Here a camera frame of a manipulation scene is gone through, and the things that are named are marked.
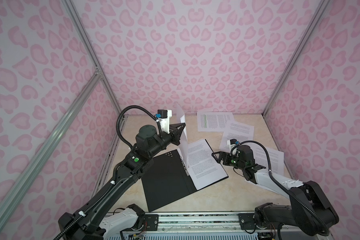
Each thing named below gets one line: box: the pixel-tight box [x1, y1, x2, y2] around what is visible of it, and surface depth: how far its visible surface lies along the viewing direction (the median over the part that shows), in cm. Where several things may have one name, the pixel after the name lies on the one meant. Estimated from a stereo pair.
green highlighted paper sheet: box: [196, 112, 235, 132], surface depth 120 cm
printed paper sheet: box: [187, 139, 229, 191], surface depth 94 cm
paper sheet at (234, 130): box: [219, 121, 255, 153], surface depth 112 cm
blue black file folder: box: [141, 149, 229, 213], surface depth 87 cm
